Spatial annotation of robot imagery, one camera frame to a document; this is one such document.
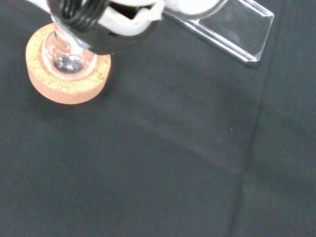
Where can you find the black bench cloth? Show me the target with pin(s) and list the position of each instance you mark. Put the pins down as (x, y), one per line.
(148, 160)

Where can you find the clear acrylic funnel stand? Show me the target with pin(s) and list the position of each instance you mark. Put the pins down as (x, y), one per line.
(234, 32)

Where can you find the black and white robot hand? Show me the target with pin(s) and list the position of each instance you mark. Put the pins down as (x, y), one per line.
(118, 22)

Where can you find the small round-bottom glass flask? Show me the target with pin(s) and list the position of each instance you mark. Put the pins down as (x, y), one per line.
(69, 65)

